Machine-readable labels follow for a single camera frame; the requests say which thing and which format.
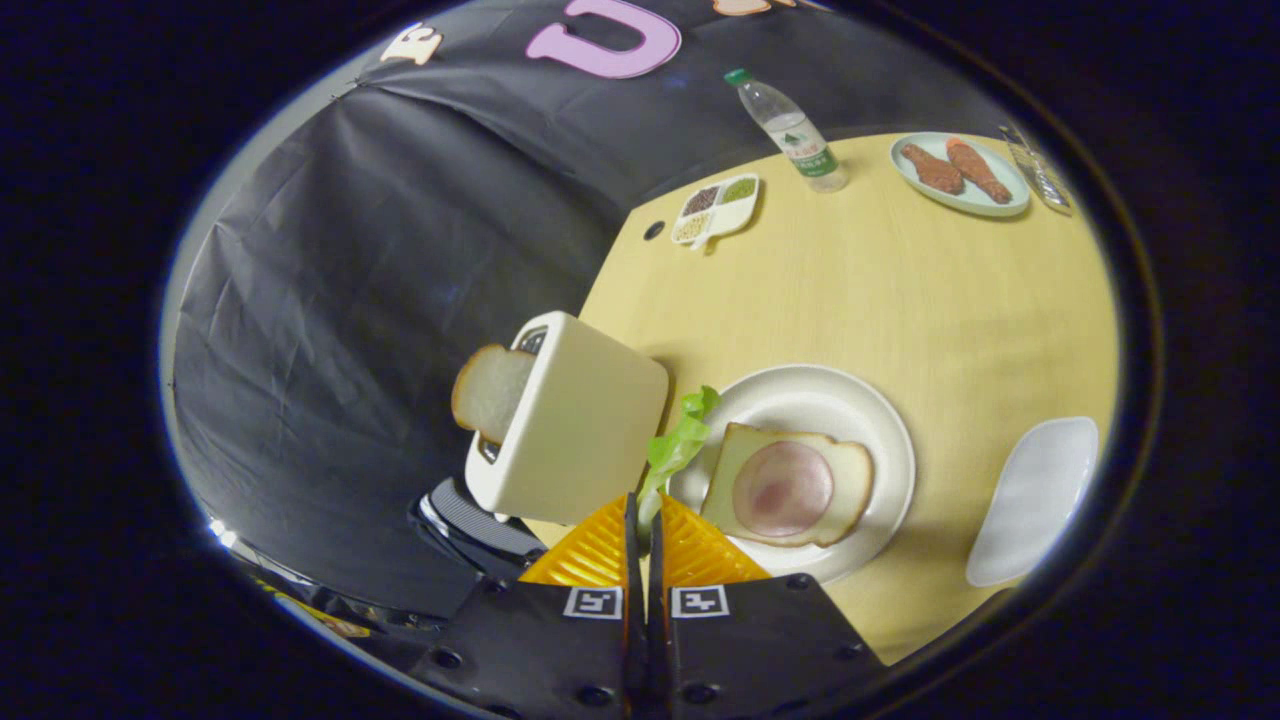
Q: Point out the pile of green beans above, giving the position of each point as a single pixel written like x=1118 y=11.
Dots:
x=740 y=188

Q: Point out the cream toaster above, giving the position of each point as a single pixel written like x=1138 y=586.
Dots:
x=580 y=430

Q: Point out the pale green plate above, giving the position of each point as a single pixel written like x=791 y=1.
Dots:
x=960 y=201

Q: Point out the white divided dish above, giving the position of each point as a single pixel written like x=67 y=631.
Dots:
x=740 y=212

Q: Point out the white bread slice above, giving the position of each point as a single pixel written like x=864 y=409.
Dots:
x=725 y=475

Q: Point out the clear drinking glass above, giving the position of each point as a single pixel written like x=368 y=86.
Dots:
x=1040 y=175

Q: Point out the cream round plate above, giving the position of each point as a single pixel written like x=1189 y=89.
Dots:
x=800 y=400

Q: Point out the toasted bread slice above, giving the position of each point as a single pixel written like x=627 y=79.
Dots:
x=490 y=392

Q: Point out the pile of yellow beans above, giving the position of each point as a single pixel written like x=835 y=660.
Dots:
x=690 y=227

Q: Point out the green lettuce leaf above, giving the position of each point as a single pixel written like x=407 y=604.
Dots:
x=675 y=450

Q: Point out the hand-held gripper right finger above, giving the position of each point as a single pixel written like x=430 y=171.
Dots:
x=740 y=650

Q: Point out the clear plastic water bottle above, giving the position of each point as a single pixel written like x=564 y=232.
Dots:
x=795 y=135

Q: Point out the white oval plate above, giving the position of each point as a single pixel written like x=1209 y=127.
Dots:
x=1030 y=500

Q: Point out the pile of brown beans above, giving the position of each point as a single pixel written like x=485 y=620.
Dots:
x=700 y=199

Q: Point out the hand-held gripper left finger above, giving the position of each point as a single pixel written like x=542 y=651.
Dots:
x=560 y=650

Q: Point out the pink ham slice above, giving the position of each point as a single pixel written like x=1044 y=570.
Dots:
x=785 y=490

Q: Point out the brown meat piece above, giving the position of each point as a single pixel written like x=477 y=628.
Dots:
x=930 y=170
x=978 y=170

